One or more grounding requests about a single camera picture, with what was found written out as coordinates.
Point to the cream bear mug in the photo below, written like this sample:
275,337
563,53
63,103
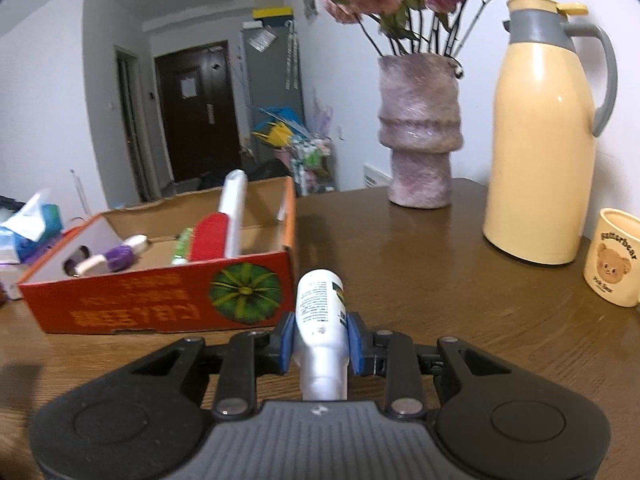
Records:
612,267

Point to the wire trolley with bottles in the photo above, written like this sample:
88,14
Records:
312,166

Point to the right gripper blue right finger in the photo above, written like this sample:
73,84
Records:
359,344

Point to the dark entrance door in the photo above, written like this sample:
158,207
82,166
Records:
198,111

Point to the green spray bottle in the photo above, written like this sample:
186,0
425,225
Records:
182,247

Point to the orange cardboard box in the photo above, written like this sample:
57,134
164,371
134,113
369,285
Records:
253,289

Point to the pink textured vase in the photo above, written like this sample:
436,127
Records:
420,122

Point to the cream thermos jug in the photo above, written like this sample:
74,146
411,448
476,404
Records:
546,128

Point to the red white lint brush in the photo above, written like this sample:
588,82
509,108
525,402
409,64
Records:
218,235

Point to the yellow bag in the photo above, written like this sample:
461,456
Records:
279,135

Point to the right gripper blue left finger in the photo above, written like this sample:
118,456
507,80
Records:
282,338

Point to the white round cap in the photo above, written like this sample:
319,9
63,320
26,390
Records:
137,243
92,266

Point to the blue tissue pack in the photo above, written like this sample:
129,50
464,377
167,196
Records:
28,229

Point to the small white bottle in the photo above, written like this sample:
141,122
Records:
321,348

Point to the grey refrigerator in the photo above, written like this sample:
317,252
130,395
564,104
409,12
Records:
270,55

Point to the purple bottle cap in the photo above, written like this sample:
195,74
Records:
119,258

